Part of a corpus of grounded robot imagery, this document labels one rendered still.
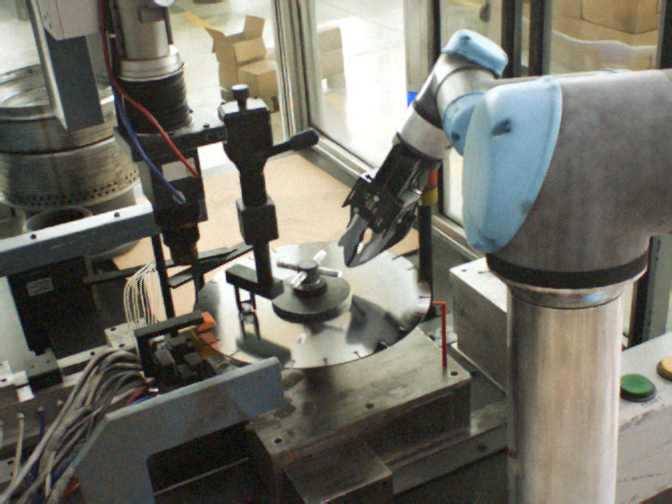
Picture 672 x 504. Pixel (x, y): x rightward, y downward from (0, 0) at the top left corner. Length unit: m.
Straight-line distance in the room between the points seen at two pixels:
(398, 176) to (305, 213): 0.80
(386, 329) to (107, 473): 0.39
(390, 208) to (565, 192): 0.56
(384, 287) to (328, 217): 0.67
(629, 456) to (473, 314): 0.34
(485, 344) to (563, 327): 0.71
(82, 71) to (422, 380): 0.60
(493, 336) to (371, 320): 0.23
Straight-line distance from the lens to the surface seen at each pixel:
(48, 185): 1.74
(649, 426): 1.14
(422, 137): 1.10
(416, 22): 1.69
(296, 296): 1.21
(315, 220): 1.88
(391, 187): 1.14
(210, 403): 1.02
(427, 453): 1.24
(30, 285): 1.49
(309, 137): 1.04
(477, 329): 1.36
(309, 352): 1.12
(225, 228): 1.90
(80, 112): 1.15
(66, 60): 1.14
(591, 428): 0.70
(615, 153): 0.60
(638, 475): 1.18
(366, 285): 1.24
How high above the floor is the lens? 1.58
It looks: 28 degrees down
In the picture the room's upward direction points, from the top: 5 degrees counter-clockwise
